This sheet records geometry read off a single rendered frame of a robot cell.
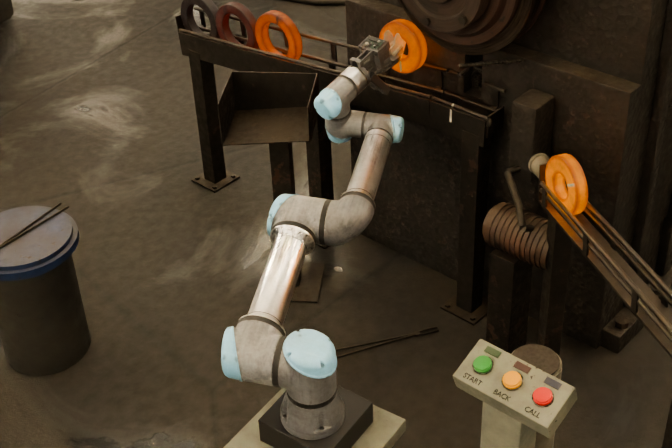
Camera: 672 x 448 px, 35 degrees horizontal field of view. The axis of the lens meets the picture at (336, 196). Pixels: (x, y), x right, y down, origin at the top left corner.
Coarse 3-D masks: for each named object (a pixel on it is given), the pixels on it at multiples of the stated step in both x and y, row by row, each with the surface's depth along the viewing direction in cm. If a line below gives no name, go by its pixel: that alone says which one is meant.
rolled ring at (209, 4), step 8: (184, 0) 365; (192, 0) 362; (200, 0) 358; (208, 0) 359; (184, 8) 367; (192, 8) 368; (208, 8) 358; (216, 8) 359; (184, 16) 369; (192, 16) 370; (208, 16) 359; (184, 24) 371; (192, 24) 370; (200, 32) 370; (216, 32) 361
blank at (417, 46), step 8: (392, 24) 303; (400, 24) 301; (408, 24) 300; (384, 32) 306; (392, 32) 304; (400, 32) 302; (408, 32) 300; (416, 32) 300; (408, 40) 301; (416, 40) 299; (424, 40) 301; (408, 48) 303; (416, 48) 300; (424, 48) 301; (408, 56) 304; (416, 56) 302; (424, 56) 302; (400, 64) 307; (408, 64) 305; (416, 64) 303; (400, 72) 309; (408, 72) 306
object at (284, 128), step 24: (240, 72) 319; (264, 72) 318; (288, 72) 317; (240, 96) 324; (264, 96) 323; (288, 96) 322; (312, 96) 307; (240, 120) 321; (264, 120) 319; (288, 120) 317; (312, 120) 309; (240, 144) 310; (288, 144) 316; (288, 168) 321; (288, 192) 326; (312, 264) 356; (312, 288) 346
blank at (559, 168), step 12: (564, 156) 262; (552, 168) 267; (564, 168) 261; (576, 168) 259; (552, 180) 268; (564, 180) 269; (576, 180) 258; (564, 192) 268; (576, 192) 258; (564, 204) 265; (576, 204) 260
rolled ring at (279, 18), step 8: (264, 16) 340; (272, 16) 337; (280, 16) 336; (256, 24) 345; (264, 24) 342; (280, 24) 337; (288, 24) 335; (256, 32) 346; (264, 32) 346; (288, 32) 336; (296, 32) 336; (264, 40) 347; (288, 40) 337; (296, 40) 336; (264, 48) 347; (272, 48) 348; (296, 48) 337; (288, 56) 341; (296, 56) 339
